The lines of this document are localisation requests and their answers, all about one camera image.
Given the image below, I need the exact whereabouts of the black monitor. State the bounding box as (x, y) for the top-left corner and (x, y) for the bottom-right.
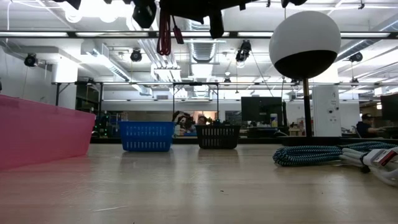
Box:
(380, 93), (398, 123)
(241, 96), (284, 127)

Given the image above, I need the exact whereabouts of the white globe lamp black stand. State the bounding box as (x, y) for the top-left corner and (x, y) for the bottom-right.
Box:
(268, 11), (343, 146)

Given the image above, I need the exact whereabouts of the black ceiling spotlight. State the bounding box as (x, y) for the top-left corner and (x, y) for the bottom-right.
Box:
(24, 52), (39, 68)
(348, 51), (364, 63)
(129, 48), (144, 63)
(234, 39), (252, 63)

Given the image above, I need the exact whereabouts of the white pillar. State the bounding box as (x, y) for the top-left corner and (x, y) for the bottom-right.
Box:
(312, 85), (341, 138)

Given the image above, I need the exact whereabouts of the background black workstation frame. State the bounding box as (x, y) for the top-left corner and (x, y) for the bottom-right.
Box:
(55, 81), (220, 123)

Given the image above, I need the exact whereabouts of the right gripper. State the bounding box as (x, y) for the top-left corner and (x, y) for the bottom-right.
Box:
(131, 0), (259, 40)

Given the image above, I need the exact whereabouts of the white USB cable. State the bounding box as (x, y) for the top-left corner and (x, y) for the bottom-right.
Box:
(340, 146), (398, 188)

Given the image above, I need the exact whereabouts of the blue plastic basket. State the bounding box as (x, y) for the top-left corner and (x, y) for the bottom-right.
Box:
(118, 121), (176, 153)

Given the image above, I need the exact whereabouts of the maroon cable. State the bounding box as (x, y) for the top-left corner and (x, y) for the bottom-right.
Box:
(155, 8), (185, 57)

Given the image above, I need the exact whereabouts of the teal braided cable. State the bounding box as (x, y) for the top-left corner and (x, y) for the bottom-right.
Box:
(272, 141), (398, 167)

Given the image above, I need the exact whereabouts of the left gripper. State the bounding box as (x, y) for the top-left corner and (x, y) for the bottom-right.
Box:
(52, 0), (83, 11)

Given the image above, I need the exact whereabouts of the person behind baskets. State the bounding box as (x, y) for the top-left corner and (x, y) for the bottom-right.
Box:
(195, 114), (210, 126)

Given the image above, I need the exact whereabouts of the pink plastic bin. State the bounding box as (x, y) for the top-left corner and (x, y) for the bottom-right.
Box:
(0, 94), (97, 172)

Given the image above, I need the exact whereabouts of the black plastic basket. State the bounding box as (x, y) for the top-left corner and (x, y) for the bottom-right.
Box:
(195, 124), (242, 150)

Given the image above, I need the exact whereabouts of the seated person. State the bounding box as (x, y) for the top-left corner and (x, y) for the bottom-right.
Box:
(355, 113), (385, 139)

